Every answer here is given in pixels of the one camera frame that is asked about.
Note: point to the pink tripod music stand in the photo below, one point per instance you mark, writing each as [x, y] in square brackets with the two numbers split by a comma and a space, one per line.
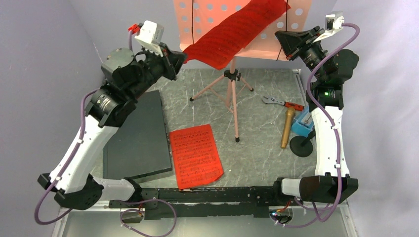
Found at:
[196, 17]

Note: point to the blue metronome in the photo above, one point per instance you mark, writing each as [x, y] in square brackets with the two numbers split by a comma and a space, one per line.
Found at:
[303, 123]

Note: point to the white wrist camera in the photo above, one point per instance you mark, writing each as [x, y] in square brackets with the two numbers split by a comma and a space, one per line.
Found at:
[149, 37]
[333, 23]

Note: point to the red handled adjustable wrench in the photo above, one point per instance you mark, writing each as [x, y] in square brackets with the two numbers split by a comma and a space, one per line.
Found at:
[272, 100]

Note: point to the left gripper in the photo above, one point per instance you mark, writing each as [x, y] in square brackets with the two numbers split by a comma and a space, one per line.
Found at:
[171, 61]

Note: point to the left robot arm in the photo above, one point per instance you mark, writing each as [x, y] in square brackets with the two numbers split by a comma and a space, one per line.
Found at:
[103, 112]

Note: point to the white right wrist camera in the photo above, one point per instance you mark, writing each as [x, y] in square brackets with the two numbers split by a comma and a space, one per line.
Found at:
[333, 23]

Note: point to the black microphone desk stand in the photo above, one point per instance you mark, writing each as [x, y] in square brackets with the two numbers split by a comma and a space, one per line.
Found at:
[301, 146]

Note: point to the dark grey rack box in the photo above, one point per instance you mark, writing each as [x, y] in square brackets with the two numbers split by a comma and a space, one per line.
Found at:
[140, 147]

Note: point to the gold microphone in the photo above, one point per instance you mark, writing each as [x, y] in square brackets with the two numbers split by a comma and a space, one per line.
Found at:
[289, 116]

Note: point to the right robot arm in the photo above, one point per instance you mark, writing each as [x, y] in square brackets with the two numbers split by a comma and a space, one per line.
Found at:
[332, 181]

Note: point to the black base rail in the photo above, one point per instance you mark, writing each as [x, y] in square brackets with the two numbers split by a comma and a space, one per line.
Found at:
[256, 201]

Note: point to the red sheet music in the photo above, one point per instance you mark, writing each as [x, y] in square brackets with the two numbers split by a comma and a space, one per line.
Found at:
[195, 156]
[221, 44]

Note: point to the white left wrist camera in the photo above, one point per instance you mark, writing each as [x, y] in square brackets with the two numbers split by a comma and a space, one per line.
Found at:
[149, 37]

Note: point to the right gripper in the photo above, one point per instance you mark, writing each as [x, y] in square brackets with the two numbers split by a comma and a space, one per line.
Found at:
[291, 40]

